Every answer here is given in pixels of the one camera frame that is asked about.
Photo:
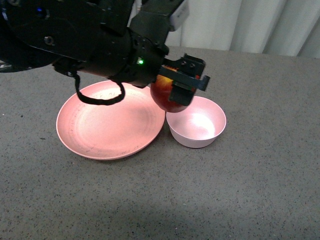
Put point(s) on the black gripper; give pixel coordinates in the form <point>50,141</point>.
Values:
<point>148,31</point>

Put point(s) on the red apple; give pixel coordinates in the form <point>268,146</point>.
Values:
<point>160,91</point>

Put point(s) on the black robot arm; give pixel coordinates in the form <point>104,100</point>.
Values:
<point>100,37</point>

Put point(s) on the pink bowl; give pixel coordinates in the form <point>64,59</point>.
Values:
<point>199,124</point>

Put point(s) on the pink plate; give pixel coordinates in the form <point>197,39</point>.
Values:
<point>110,132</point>

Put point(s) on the white curtain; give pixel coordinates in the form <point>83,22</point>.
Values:
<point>274,27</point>

